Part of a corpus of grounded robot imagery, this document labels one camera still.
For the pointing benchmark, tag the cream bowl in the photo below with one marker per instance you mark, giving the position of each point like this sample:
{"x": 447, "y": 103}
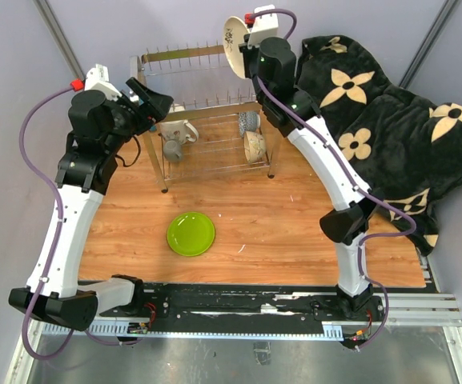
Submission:
{"x": 254, "y": 146}

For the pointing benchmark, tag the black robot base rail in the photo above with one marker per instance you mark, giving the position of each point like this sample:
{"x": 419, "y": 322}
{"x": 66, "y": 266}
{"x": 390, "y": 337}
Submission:
{"x": 248, "y": 310}

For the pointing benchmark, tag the black flower blanket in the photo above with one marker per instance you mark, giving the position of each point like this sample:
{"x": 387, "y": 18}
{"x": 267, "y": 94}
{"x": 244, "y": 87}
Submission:
{"x": 407, "y": 148}

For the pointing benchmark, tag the aluminium corner post right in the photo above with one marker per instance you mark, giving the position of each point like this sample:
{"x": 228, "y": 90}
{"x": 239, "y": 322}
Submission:
{"x": 440, "y": 21}

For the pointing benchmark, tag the white plate with black flowers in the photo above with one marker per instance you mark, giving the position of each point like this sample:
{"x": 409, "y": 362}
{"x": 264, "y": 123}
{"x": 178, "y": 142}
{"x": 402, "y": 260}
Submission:
{"x": 234, "y": 31}

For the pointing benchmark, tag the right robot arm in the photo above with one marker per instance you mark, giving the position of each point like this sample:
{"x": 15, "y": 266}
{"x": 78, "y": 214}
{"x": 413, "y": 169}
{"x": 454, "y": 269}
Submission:
{"x": 298, "y": 118}

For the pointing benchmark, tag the small grey cup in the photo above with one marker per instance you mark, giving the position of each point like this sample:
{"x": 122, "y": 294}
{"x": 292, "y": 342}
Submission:
{"x": 172, "y": 151}

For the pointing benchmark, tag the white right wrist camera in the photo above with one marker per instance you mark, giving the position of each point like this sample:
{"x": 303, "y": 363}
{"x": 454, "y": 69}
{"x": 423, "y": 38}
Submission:
{"x": 261, "y": 27}

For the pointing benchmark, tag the blue patterned bowl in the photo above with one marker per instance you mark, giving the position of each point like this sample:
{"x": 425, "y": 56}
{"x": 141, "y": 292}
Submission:
{"x": 248, "y": 122}

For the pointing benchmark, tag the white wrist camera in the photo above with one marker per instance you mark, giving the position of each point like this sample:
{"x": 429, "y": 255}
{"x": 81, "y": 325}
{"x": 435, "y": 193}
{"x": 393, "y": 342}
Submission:
{"x": 261, "y": 27}
{"x": 97, "y": 78}

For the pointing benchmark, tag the green-lined floral mug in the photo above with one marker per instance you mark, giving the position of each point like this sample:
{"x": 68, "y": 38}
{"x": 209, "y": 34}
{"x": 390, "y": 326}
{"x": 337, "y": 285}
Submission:
{"x": 182, "y": 131}

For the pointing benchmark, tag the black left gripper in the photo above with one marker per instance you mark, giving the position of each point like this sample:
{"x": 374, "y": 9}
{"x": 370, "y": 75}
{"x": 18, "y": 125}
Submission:
{"x": 156, "y": 104}

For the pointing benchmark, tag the aluminium corner post left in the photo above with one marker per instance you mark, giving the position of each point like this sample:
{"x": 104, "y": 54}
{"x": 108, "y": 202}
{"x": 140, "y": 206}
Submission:
{"x": 52, "y": 23}

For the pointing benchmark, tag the steel wire dish rack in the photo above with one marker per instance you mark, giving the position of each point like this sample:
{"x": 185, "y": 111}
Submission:
{"x": 209, "y": 96}

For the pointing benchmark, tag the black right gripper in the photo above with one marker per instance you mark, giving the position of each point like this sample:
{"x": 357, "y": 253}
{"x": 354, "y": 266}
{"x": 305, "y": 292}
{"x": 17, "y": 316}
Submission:
{"x": 247, "y": 53}

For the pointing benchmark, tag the aluminium corner post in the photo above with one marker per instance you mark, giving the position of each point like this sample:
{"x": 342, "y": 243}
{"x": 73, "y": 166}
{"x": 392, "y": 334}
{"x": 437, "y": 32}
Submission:
{"x": 440, "y": 21}
{"x": 52, "y": 23}

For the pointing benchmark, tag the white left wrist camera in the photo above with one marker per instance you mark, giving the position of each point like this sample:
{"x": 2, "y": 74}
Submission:
{"x": 97, "y": 78}

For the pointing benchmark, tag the lime green plate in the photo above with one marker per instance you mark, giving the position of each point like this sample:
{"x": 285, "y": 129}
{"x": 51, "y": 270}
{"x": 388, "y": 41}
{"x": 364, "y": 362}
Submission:
{"x": 191, "y": 234}

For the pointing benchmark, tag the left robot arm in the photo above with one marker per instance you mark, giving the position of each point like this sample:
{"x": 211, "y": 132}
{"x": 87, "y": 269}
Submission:
{"x": 52, "y": 293}

